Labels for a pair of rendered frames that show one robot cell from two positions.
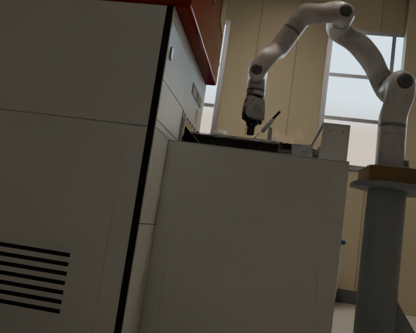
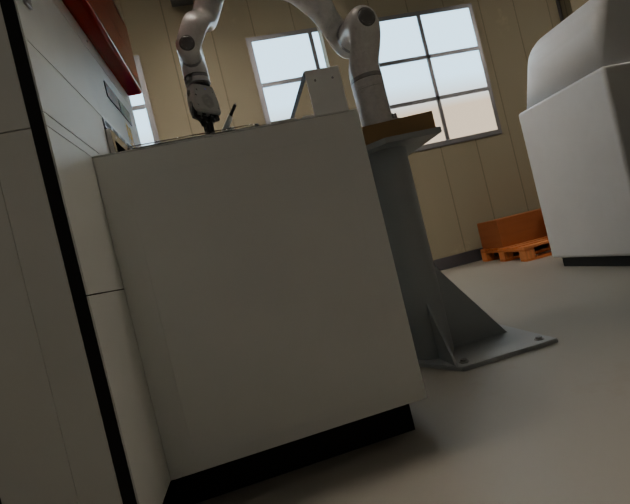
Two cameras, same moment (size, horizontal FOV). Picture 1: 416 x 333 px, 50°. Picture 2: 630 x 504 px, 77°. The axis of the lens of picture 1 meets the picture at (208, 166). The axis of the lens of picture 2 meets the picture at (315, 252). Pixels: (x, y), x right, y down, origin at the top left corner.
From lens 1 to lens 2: 0.61 m
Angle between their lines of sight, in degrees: 19
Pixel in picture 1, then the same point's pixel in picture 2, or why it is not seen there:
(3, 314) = not seen: outside the picture
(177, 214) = (152, 261)
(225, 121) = not seen: hidden behind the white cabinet
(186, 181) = (146, 209)
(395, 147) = (379, 100)
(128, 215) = (61, 290)
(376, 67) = (327, 13)
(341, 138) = (332, 86)
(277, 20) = not seen: hidden behind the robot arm
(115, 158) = not seen: outside the picture
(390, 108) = (360, 57)
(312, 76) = (246, 92)
